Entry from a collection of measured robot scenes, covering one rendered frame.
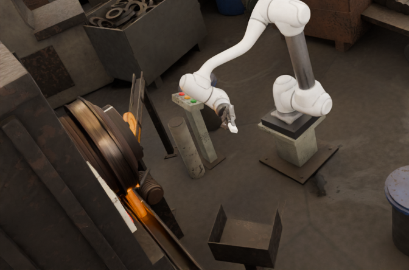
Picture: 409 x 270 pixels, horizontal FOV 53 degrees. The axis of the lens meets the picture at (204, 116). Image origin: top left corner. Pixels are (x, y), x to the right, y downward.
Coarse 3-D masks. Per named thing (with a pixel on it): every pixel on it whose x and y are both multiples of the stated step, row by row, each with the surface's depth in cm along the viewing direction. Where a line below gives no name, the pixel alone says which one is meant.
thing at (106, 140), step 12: (72, 108) 164; (84, 108) 162; (84, 120) 158; (96, 120) 158; (96, 132) 156; (108, 132) 156; (108, 144) 157; (108, 156) 156; (120, 156) 158; (120, 168) 160; (132, 168) 162; (132, 180) 167
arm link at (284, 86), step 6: (282, 78) 255; (288, 78) 253; (294, 78) 255; (276, 84) 254; (282, 84) 252; (288, 84) 251; (294, 84) 252; (276, 90) 255; (282, 90) 252; (288, 90) 251; (294, 90) 250; (276, 96) 257; (282, 96) 253; (288, 96) 250; (276, 102) 261; (282, 102) 256; (288, 102) 252; (276, 108) 268; (282, 108) 260; (288, 108) 256
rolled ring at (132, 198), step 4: (128, 192) 191; (132, 192) 191; (128, 196) 190; (132, 196) 190; (136, 196) 191; (128, 200) 204; (132, 200) 190; (136, 200) 190; (132, 204) 204; (136, 204) 190; (140, 204) 191; (136, 208) 190; (140, 208) 191; (136, 212) 203; (140, 212) 192; (144, 212) 194; (140, 216) 198
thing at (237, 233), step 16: (224, 224) 189; (240, 224) 188; (256, 224) 187; (208, 240) 173; (224, 240) 184; (240, 240) 182; (256, 240) 180; (272, 240) 167; (224, 256) 175; (240, 256) 171; (256, 256) 167; (272, 256) 167
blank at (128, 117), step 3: (126, 114) 251; (129, 114) 253; (132, 114) 258; (123, 117) 249; (126, 117) 249; (129, 117) 251; (132, 117) 257; (126, 120) 248; (129, 120) 250; (132, 120) 257; (135, 120) 261; (129, 123) 249; (132, 123) 258; (135, 123) 260; (132, 126) 258; (135, 126) 259; (132, 129) 252; (135, 129) 257
